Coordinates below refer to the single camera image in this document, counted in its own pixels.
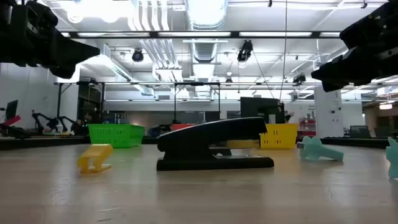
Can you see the yellow mini stapler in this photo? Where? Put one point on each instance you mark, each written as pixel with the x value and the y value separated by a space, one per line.
pixel 93 152

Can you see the green plastic basket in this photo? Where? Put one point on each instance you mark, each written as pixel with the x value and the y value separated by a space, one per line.
pixel 115 135

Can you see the black overhead light bar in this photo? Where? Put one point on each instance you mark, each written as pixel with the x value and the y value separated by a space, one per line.
pixel 234 34

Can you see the black background robot arm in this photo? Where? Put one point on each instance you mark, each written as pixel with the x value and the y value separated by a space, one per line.
pixel 51 123
pixel 76 127

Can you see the yellow plastic basket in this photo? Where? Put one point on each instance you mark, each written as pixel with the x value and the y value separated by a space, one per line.
pixel 280 137

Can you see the white pillar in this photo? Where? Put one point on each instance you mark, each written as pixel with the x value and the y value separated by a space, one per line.
pixel 328 112

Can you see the black ceiling camera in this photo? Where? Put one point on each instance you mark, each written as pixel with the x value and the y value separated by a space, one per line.
pixel 245 51
pixel 137 56

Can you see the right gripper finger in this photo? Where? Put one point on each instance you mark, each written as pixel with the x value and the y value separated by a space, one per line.
pixel 334 85
pixel 348 67

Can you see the red plastic basket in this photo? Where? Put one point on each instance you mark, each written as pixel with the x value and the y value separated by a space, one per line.
pixel 180 126

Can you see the teal staple remover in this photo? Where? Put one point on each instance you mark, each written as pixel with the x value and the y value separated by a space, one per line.
pixel 393 158
pixel 317 151

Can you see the black metal table frame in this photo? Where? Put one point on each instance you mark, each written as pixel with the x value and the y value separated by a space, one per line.
pixel 37 143

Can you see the black background rig frame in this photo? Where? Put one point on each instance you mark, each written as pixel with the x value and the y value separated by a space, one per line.
pixel 199 83

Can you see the small black monitor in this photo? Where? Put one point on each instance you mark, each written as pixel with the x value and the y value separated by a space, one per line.
pixel 12 109

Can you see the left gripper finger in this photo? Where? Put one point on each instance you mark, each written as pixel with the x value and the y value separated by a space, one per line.
pixel 65 72
pixel 71 49

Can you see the black stapler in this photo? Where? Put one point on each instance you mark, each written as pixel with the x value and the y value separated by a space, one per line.
pixel 211 133

